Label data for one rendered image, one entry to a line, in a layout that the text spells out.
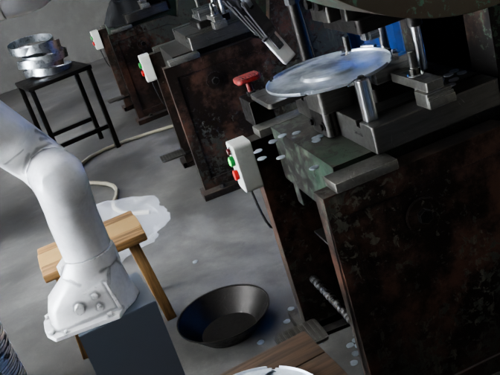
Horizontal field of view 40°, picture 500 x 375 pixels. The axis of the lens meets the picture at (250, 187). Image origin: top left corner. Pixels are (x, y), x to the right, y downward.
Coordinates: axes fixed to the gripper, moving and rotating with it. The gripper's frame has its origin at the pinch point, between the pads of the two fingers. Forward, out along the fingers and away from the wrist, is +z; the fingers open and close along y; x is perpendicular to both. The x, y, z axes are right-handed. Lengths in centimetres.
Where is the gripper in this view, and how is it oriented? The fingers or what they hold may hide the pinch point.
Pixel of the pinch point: (278, 47)
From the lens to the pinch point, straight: 143.9
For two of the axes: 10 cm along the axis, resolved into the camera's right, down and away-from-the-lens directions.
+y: 3.3, 2.7, -9.0
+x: 6.8, -7.3, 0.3
